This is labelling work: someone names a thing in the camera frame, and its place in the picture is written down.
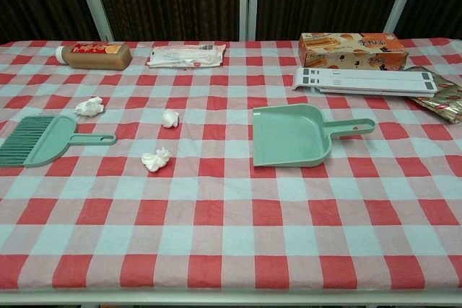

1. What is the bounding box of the green hand brush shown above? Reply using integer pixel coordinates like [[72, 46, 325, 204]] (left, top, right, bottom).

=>
[[0, 115, 118, 169]]

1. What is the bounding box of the green plastic dustpan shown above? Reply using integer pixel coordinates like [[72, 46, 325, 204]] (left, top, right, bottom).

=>
[[252, 103, 376, 168]]

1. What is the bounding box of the red white checkered tablecloth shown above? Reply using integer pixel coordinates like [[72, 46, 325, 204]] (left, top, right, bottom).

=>
[[0, 38, 462, 293]]

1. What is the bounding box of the white paper ball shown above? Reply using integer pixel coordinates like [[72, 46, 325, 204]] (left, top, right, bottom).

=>
[[74, 96, 105, 118], [141, 146, 173, 172], [161, 108, 180, 129]]

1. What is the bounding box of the brown drink bottle red label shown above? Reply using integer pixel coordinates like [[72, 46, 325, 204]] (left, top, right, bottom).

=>
[[55, 42, 133, 70]]

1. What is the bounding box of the gold foil snack packet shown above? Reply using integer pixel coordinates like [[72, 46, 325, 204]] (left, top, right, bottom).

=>
[[401, 65, 462, 125]]

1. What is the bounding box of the orange biscuit box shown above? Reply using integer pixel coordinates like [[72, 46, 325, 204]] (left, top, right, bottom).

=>
[[298, 32, 409, 73]]

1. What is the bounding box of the white plastic packet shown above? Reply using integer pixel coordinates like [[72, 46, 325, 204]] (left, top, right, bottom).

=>
[[148, 43, 227, 69]]

